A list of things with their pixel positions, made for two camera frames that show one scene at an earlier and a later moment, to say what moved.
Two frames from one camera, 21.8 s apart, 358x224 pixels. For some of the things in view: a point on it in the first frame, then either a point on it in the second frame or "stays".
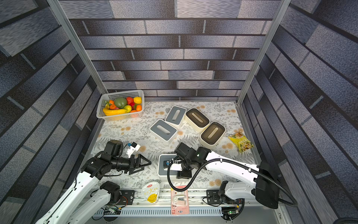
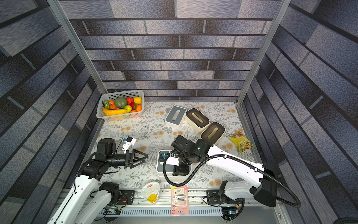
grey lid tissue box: (164, 131) -> (168, 169)
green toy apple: (128, 108) stays
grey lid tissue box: (175, 115) stays
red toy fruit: (130, 101) stays
